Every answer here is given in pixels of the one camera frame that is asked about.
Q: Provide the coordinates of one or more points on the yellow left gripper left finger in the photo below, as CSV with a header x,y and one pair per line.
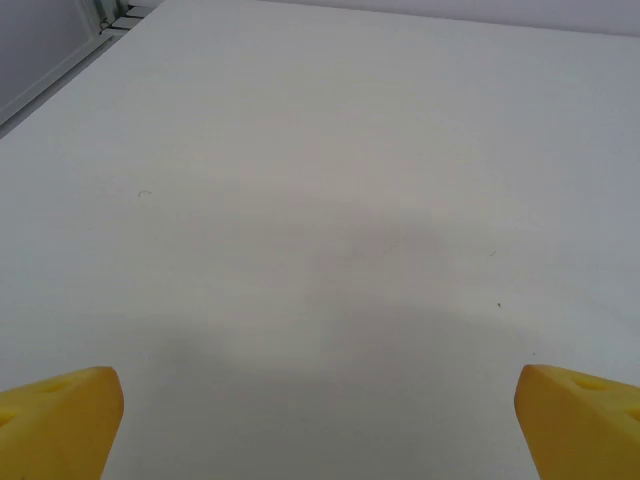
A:
x,y
60,425

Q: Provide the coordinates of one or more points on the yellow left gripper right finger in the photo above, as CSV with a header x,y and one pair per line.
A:
x,y
580,430

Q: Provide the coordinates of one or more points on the aluminium table side rail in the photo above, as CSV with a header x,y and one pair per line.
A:
x,y
60,74

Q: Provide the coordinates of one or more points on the aluminium frame post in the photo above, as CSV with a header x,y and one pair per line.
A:
x,y
116,10

